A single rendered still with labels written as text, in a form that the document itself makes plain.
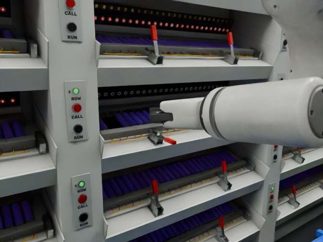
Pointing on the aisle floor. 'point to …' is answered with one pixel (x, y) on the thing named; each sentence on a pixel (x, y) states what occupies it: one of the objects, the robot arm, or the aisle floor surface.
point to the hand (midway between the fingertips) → (164, 114)
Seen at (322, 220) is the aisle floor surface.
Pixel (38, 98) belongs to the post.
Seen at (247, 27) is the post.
